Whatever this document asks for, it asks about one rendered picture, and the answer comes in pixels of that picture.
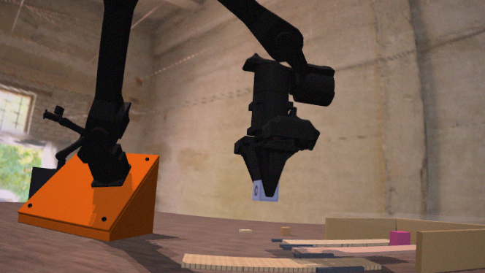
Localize light blue labelled cube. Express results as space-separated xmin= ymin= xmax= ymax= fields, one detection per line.
xmin=252 ymin=180 xmax=279 ymax=202

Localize magenta cube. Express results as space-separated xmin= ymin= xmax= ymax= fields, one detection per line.
xmin=389 ymin=231 xmax=410 ymax=246

